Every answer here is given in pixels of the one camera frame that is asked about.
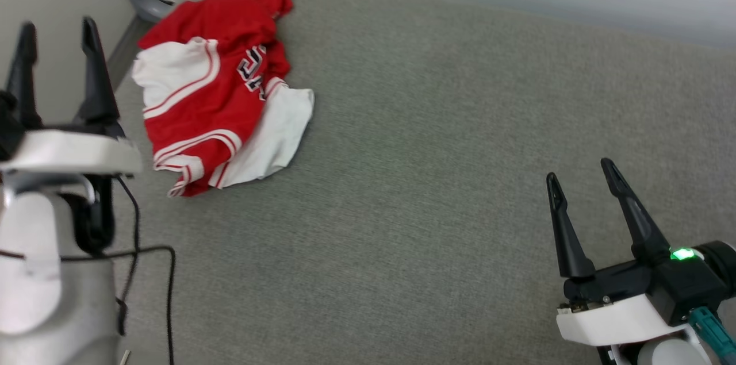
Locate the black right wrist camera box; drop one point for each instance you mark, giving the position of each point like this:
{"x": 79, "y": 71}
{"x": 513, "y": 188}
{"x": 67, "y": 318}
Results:
{"x": 690, "y": 287}

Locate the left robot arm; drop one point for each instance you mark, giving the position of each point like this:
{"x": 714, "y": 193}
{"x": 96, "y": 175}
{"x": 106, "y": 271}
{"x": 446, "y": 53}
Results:
{"x": 34, "y": 273}

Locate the red and white basketball jersey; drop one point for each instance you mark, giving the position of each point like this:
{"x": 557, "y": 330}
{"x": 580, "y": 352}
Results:
{"x": 201, "y": 106}

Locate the grey fabric sofa cushion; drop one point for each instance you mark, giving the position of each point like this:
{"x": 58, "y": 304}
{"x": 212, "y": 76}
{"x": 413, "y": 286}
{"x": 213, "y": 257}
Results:
{"x": 431, "y": 181}

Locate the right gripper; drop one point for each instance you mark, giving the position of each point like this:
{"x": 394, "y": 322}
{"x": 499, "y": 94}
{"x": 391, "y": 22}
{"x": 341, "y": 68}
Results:
{"x": 615, "y": 319}

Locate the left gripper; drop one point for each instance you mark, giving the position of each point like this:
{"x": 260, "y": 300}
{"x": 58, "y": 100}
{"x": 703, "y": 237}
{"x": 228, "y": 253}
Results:
{"x": 69, "y": 152}

